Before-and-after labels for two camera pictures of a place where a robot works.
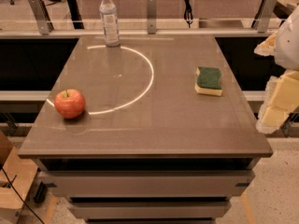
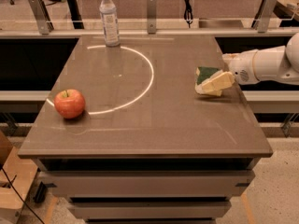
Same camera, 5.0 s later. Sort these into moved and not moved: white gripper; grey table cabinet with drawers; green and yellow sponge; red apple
Moved: white gripper
Not moved: grey table cabinet with drawers; red apple; green and yellow sponge
